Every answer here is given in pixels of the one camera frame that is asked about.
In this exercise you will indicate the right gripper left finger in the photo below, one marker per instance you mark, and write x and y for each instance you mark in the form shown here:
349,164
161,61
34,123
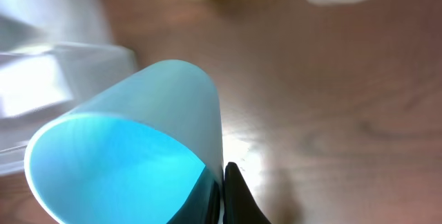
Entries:
203,204

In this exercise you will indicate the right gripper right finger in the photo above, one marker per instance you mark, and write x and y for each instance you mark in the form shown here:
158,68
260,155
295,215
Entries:
239,204

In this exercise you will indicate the light blue cup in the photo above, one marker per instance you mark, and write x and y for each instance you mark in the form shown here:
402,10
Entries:
133,153

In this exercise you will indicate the clear plastic storage container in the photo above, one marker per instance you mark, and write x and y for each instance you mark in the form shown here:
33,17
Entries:
55,54

